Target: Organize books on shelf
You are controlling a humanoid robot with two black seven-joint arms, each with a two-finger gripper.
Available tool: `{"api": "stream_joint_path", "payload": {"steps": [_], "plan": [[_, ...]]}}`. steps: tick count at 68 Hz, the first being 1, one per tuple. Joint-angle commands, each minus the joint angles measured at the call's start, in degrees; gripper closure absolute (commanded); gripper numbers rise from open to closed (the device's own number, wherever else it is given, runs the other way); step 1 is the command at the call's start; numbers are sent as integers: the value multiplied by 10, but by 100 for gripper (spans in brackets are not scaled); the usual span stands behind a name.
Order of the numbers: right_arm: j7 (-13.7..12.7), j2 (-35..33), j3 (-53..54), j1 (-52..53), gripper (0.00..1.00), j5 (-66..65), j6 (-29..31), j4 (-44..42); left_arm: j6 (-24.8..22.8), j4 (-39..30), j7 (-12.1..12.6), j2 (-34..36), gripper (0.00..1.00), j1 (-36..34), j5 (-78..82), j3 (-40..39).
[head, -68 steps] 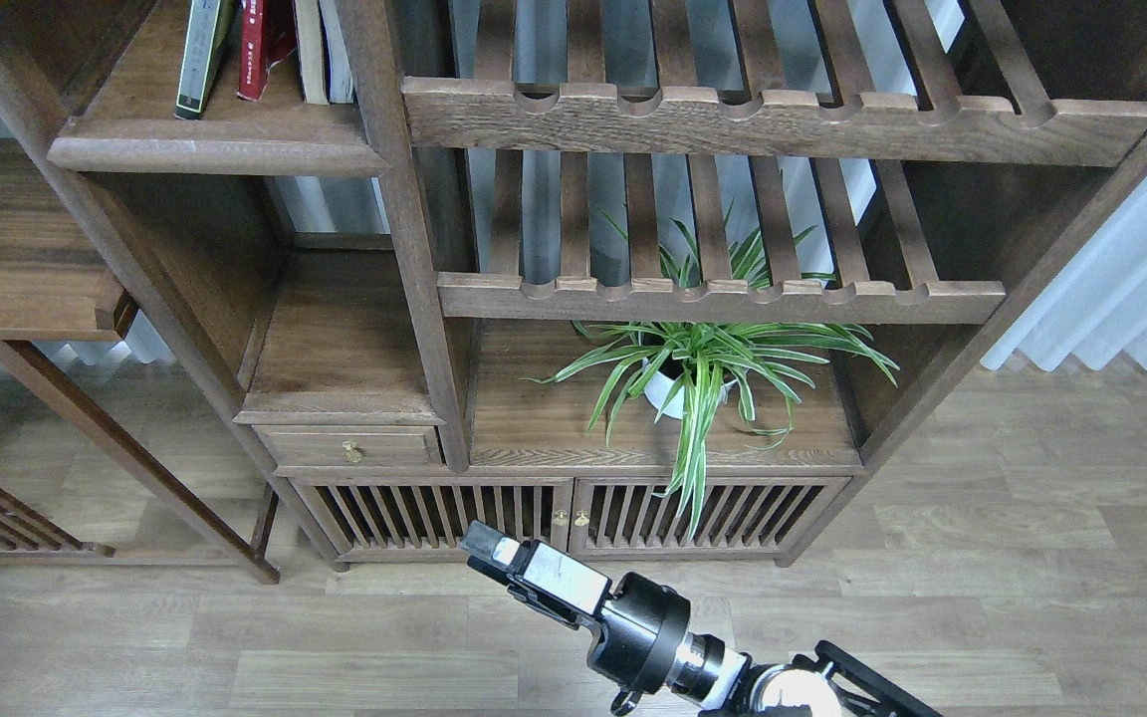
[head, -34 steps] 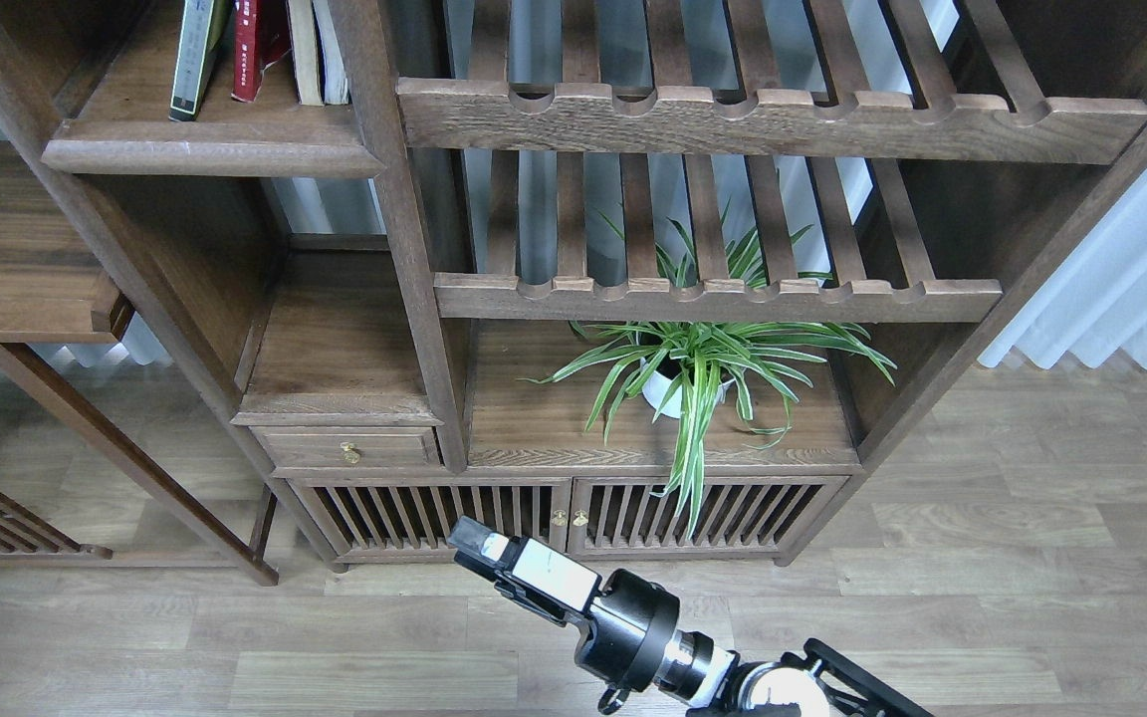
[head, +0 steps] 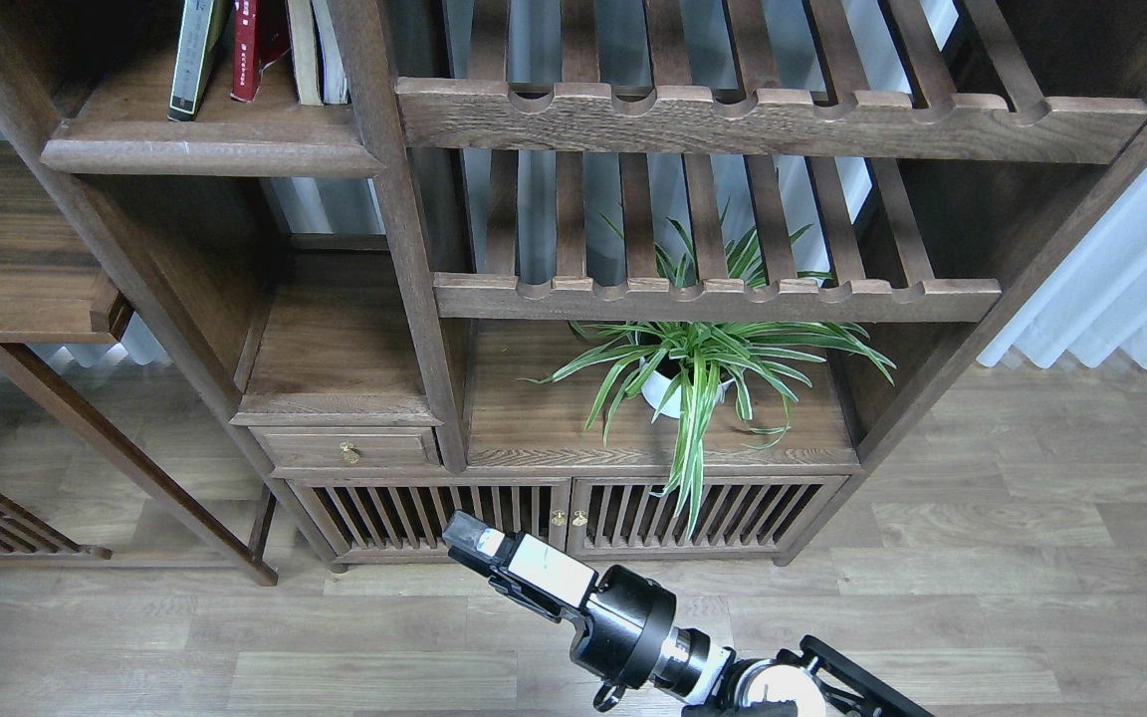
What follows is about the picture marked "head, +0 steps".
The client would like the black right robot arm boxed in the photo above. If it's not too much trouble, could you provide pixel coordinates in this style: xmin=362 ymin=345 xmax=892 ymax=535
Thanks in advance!
xmin=443 ymin=511 xmax=924 ymax=716

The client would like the wooden side shelf unit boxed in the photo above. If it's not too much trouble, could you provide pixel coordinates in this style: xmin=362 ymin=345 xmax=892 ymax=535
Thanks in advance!
xmin=0 ymin=140 xmax=276 ymax=586

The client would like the green black thick book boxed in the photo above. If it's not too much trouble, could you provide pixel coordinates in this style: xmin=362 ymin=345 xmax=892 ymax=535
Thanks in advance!
xmin=167 ymin=1 xmax=232 ymax=120

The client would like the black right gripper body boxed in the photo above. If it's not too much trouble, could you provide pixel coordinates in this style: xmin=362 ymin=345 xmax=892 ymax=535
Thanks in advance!
xmin=490 ymin=563 xmax=713 ymax=712

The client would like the brass drawer knob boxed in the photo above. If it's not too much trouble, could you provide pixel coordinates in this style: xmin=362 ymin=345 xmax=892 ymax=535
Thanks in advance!
xmin=340 ymin=441 xmax=362 ymax=466

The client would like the dark wooden bookshelf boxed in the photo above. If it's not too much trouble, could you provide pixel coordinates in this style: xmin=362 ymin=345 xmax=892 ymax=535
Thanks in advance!
xmin=0 ymin=1 xmax=1147 ymax=566

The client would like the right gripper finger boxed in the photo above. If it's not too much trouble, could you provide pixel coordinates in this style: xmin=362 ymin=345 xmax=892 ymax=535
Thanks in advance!
xmin=443 ymin=511 xmax=596 ymax=622

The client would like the white upright book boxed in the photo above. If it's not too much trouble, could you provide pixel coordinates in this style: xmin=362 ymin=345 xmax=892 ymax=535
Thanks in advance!
xmin=313 ymin=0 xmax=349 ymax=106

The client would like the green spider plant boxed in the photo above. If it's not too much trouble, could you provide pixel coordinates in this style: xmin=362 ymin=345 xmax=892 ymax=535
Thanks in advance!
xmin=524 ymin=204 xmax=897 ymax=540

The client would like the beige upright book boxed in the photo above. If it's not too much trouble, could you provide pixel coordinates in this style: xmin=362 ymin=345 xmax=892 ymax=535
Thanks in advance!
xmin=286 ymin=0 xmax=323 ymax=108

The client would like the red paperback book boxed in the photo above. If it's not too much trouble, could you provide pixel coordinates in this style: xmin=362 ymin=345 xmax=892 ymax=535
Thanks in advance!
xmin=229 ymin=0 xmax=291 ymax=102

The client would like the white pleated curtain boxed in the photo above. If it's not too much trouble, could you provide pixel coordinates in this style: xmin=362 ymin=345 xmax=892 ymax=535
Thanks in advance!
xmin=978 ymin=167 xmax=1147 ymax=371

